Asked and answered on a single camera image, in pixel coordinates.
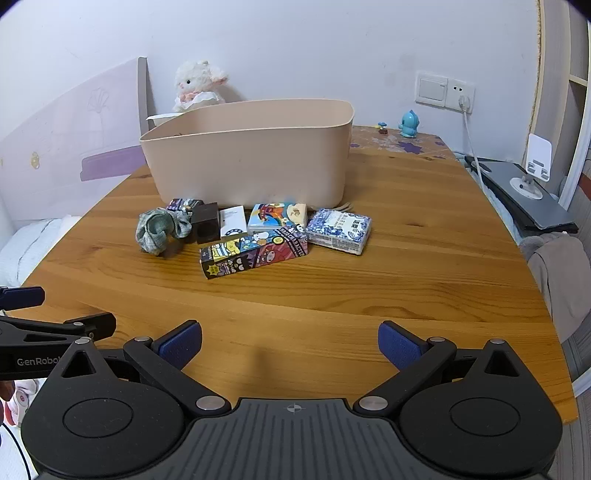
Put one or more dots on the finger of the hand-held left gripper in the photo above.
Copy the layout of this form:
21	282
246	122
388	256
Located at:
25	297
87	325

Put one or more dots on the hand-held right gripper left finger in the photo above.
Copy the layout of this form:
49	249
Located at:
181	345

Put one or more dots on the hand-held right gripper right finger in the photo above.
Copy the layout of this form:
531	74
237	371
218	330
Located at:
400	345

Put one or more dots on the pink white cloth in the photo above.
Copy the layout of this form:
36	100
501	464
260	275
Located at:
19	401

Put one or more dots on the white bedding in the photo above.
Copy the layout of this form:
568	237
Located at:
27	249

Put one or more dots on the grey green sock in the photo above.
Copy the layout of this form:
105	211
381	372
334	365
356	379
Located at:
154	230

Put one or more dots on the long cartoon print box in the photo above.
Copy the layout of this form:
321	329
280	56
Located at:
254	254

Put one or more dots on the black cube box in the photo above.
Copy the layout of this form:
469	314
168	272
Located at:
206	226

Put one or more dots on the blue white tissue pack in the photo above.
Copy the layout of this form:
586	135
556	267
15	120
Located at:
339	230

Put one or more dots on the white small box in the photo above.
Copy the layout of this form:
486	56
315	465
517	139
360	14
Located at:
233	222

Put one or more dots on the small patterned box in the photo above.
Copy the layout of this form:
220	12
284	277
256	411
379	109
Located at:
182	204

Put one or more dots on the cartoon print tissue pack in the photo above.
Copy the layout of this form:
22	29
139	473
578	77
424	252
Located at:
272	217

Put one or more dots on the pink bed headboard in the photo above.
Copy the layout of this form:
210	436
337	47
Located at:
69	129

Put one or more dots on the grey brown cloth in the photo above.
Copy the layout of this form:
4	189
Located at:
558	270

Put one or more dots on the grey chair seat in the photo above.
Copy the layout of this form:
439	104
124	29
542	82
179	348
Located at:
580	357

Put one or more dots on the beige plastic storage bin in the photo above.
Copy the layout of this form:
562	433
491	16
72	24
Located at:
254	170

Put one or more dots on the grey laptop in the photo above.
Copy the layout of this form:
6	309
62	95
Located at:
550	207
556	227

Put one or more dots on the purple flower table mat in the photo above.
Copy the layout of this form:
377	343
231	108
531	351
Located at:
415	147

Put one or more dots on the small mushroom figurine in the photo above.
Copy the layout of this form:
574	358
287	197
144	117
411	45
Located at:
382	128

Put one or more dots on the white paper sheet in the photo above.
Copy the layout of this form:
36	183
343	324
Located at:
159	119

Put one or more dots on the blue figurine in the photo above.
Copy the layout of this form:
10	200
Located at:
408	124

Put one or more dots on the white phone stand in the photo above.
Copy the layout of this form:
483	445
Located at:
538	150

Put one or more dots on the white plush lamb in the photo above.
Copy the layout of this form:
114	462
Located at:
194	82

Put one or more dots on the light wooden shelf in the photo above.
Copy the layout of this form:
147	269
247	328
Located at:
550	69

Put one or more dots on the white wall switch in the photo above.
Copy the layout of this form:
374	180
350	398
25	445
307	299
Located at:
431	87

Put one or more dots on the white wall socket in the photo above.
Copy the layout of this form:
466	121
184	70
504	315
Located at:
461	86

